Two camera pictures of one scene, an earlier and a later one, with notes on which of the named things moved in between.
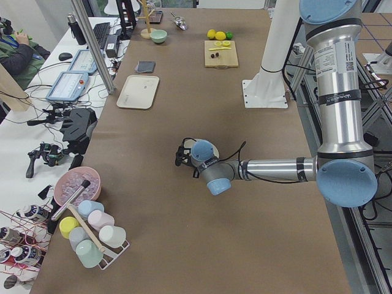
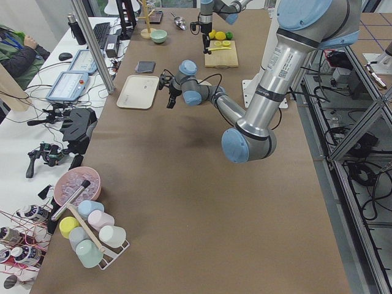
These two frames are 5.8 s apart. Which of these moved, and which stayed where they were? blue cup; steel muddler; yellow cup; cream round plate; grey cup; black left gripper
Moved: cream round plate; black left gripper
Stayed: grey cup; steel muddler; yellow cup; blue cup
